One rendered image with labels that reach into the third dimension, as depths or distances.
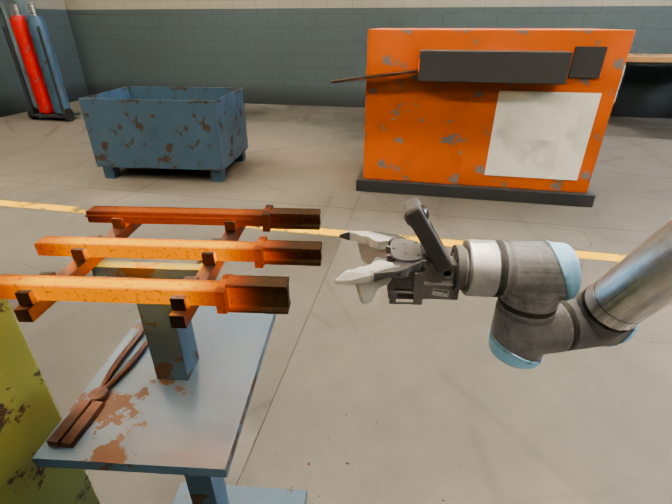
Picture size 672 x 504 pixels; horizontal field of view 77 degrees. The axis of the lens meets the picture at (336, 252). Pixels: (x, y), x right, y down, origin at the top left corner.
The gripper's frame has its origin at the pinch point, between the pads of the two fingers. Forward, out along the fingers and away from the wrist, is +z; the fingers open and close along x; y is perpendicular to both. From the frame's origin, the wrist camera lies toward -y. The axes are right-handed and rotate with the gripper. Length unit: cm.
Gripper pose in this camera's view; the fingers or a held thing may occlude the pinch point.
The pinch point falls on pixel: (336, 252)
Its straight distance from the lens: 66.6
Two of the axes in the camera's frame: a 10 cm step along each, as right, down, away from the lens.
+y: 0.0, 8.8, 4.8
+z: -10.0, -0.3, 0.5
